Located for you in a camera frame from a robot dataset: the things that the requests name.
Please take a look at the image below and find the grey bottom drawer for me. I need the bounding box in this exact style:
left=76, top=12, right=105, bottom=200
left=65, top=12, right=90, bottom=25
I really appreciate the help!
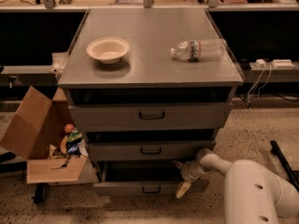
left=93, top=160, right=181, bottom=196

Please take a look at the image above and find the grey metal drawer cabinet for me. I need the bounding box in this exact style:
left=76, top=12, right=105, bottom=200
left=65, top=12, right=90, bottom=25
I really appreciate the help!
left=57, top=7, right=245, bottom=185

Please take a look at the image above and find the orange ball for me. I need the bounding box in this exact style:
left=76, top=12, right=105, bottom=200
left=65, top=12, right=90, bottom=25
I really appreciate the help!
left=64, top=124, right=75, bottom=133

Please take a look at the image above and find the black floor bar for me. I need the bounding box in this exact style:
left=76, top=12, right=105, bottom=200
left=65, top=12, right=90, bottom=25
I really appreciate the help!
left=270, top=140, right=299, bottom=192

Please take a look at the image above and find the brown cardboard box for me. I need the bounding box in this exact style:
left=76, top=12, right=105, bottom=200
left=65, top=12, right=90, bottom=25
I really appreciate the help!
left=0, top=87, right=88, bottom=184

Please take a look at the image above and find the grey drawer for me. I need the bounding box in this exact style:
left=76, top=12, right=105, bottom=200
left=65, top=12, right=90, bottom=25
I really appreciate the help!
left=89, top=140, right=216, bottom=161
left=68, top=103, right=232, bottom=132
left=93, top=160, right=181, bottom=196

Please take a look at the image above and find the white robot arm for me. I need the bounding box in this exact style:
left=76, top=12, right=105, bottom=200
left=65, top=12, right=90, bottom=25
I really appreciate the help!
left=174, top=148, right=299, bottom=224

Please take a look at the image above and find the grey top drawer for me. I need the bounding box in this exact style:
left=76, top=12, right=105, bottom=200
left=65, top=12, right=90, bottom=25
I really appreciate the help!
left=68, top=103, right=232, bottom=132

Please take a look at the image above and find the white paper bowl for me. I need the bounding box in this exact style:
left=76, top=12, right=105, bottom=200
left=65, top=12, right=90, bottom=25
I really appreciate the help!
left=86, top=37, right=130, bottom=64

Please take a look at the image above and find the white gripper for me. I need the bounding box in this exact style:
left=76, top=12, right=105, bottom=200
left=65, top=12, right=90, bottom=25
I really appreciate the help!
left=172, top=160, right=208, bottom=199

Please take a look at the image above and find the clear plastic water bottle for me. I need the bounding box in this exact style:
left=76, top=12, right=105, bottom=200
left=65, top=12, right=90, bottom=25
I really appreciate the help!
left=170, top=38, right=227, bottom=62

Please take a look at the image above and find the green blue snack bag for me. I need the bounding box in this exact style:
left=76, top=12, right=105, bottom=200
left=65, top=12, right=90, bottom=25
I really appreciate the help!
left=65, top=128, right=83, bottom=156

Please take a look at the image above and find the white power adapter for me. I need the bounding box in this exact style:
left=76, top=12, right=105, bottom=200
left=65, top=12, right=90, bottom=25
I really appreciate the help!
left=255, top=59, right=266, bottom=68

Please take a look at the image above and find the white power strip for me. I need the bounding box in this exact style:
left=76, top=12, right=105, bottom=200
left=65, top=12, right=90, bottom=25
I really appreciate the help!
left=272, top=59, right=294, bottom=68

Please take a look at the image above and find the grey middle drawer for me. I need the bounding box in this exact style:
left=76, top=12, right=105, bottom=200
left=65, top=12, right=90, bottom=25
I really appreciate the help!
left=89, top=140, right=216, bottom=161

